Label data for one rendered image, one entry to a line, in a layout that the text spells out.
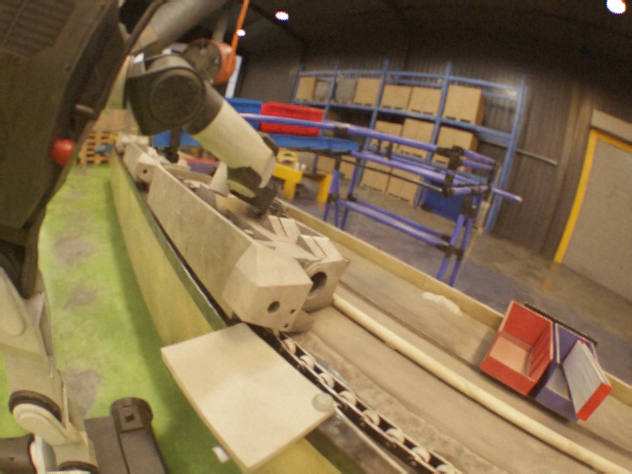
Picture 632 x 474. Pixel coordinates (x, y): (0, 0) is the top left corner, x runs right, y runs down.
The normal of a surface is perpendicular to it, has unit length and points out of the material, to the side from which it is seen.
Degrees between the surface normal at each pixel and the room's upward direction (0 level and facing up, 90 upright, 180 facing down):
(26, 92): 104
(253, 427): 0
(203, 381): 0
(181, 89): 109
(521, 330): 88
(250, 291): 71
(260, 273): 38
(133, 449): 0
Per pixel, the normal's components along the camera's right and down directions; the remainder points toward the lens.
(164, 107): 0.51, 0.66
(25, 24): 0.60, 0.39
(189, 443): 0.22, -0.92
